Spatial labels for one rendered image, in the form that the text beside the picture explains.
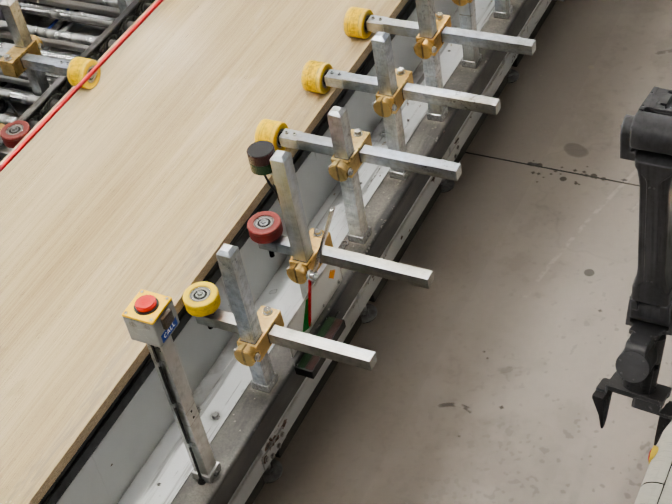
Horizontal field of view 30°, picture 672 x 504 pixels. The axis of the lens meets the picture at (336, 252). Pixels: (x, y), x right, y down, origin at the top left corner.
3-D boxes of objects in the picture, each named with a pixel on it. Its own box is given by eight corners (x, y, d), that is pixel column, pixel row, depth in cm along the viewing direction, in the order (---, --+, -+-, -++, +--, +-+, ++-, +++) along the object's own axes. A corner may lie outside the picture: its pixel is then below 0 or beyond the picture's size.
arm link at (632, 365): (685, 299, 212) (634, 287, 216) (668, 324, 202) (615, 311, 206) (674, 363, 216) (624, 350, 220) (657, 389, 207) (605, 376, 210)
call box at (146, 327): (181, 324, 237) (172, 296, 231) (162, 351, 232) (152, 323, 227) (151, 316, 240) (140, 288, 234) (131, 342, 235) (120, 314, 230)
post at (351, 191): (373, 255, 318) (346, 105, 285) (367, 265, 316) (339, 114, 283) (360, 252, 319) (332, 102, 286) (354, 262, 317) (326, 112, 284)
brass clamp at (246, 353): (287, 326, 279) (283, 310, 275) (258, 370, 271) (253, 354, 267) (263, 319, 281) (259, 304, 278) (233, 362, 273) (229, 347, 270)
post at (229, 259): (279, 394, 286) (237, 243, 253) (272, 406, 284) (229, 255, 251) (266, 390, 287) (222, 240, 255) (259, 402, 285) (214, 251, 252)
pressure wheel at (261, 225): (294, 248, 299) (286, 212, 291) (279, 270, 294) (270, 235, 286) (265, 241, 302) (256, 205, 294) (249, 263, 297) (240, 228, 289)
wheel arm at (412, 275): (434, 282, 280) (433, 268, 277) (428, 292, 278) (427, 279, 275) (266, 241, 298) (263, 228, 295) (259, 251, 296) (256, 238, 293)
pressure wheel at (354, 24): (367, 4, 333) (358, 31, 332) (377, 16, 341) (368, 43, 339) (347, 1, 336) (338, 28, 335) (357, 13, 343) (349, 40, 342)
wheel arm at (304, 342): (378, 362, 267) (375, 349, 264) (371, 374, 265) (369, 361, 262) (205, 315, 285) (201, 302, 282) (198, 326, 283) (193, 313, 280)
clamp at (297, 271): (333, 247, 293) (330, 231, 290) (307, 286, 285) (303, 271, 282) (312, 242, 296) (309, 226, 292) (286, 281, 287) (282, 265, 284)
